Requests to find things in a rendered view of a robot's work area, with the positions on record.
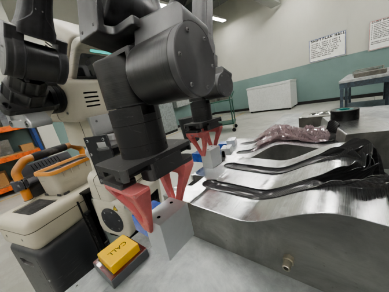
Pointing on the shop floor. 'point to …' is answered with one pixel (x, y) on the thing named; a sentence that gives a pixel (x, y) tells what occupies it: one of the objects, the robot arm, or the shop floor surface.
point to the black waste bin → (184, 124)
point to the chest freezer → (272, 96)
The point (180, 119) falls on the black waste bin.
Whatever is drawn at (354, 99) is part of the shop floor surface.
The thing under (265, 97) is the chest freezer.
